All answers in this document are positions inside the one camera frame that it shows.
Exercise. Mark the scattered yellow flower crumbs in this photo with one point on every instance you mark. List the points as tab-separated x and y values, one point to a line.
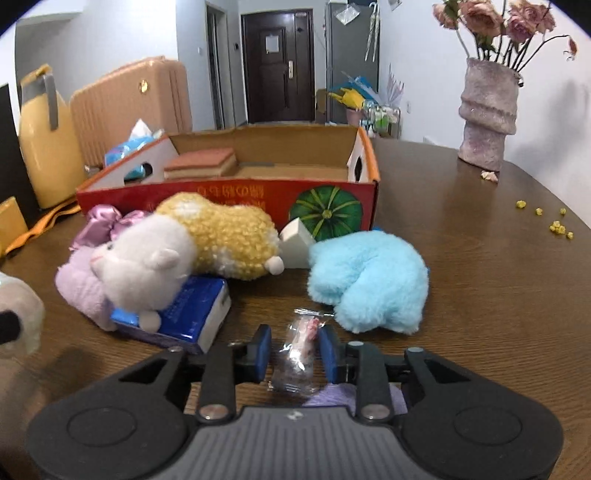
557	226

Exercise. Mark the orange brown sponge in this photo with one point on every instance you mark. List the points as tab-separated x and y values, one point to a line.
198	164

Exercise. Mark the dark wooden door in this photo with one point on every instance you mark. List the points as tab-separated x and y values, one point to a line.
277	74

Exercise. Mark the blue plastic tissue packet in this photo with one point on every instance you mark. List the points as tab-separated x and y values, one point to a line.
124	150

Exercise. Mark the black panel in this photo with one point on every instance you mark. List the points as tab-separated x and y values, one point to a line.
14	157

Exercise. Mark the pink bucket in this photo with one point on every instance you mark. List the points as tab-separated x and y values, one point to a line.
354	117

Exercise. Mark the fallen dried petal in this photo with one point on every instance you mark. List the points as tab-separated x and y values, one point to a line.
489	175

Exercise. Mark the peach hard suitcase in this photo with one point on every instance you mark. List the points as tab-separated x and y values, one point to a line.
124	110

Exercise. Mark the pink ribbed vase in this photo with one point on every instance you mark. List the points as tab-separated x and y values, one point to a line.
487	115

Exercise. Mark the white plush hamster toy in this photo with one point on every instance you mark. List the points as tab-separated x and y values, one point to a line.
143	263

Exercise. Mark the yellow thermos jug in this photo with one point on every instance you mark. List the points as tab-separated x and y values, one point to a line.
46	143

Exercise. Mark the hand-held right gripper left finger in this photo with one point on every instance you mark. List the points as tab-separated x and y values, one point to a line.
263	347

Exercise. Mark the hanging folded umbrella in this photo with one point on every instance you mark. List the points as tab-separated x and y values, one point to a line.
372	32

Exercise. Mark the yellow curly plush toy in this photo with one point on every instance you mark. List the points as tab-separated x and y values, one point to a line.
231	235

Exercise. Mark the dried pink rose bouquet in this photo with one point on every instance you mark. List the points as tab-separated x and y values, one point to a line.
482	16

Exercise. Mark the yellow and blue toy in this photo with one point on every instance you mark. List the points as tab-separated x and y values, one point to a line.
353	94

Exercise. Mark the blue tissue pack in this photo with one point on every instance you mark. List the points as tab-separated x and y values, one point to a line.
194	309

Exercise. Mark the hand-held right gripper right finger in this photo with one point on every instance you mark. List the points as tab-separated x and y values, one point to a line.
327	353

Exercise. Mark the orange cloth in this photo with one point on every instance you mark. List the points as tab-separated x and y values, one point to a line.
41	226

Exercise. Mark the yellow padded envelope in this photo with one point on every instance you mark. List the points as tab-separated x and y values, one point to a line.
11	226

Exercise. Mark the white fluffy plush toy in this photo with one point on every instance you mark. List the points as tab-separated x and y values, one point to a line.
23	295

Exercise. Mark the clear candy packet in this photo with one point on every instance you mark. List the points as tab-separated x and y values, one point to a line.
296	357

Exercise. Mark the red cardboard box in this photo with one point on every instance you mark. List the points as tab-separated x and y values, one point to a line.
258	196

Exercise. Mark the lavender plush toy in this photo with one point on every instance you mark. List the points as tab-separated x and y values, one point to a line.
81	288

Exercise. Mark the light blue plush toy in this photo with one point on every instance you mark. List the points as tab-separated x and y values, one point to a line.
369	277

